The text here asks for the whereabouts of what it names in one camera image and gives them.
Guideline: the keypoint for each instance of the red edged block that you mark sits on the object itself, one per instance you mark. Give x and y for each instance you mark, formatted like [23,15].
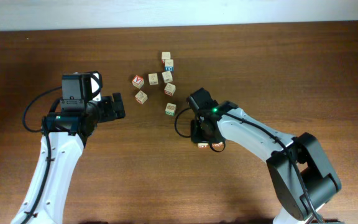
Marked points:
[220,144]

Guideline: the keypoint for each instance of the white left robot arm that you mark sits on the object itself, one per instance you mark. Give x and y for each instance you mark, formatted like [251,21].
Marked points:
[64,137]

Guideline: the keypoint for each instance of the pineapple 2 block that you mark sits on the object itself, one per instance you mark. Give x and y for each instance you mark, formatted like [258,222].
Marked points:
[170,109]

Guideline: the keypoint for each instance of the blue D block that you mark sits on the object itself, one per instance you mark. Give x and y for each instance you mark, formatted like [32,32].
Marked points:
[169,65]

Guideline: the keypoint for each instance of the blue 2 block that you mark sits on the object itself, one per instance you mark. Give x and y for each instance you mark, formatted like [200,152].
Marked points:
[167,76]

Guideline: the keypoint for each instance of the red top edge block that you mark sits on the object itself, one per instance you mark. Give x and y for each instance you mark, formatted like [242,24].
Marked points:
[165,56]

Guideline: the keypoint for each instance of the red letter A block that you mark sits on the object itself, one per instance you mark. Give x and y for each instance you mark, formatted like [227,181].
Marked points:
[138,82]

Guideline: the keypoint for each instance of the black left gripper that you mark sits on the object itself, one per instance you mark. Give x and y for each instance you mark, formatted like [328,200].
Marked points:
[109,111]

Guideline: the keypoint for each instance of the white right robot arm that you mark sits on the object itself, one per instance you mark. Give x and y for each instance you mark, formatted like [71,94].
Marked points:
[302,175]

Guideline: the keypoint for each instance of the bird red I block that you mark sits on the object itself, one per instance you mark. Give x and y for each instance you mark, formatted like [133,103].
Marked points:
[169,89]

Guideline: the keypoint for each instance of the elephant red letter block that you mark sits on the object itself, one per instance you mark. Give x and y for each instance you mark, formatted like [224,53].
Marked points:
[141,97]

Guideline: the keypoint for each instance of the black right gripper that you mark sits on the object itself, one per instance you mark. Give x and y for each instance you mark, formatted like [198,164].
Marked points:
[195,135]

